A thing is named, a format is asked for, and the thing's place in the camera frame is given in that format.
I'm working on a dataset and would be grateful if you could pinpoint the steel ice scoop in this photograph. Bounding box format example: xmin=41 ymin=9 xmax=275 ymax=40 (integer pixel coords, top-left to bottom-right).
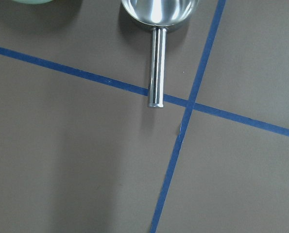
xmin=121 ymin=0 xmax=199 ymax=108

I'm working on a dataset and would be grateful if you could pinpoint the green bowl of ice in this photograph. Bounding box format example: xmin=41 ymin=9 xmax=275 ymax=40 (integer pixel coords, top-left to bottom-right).
xmin=13 ymin=0 xmax=52 ymax=4

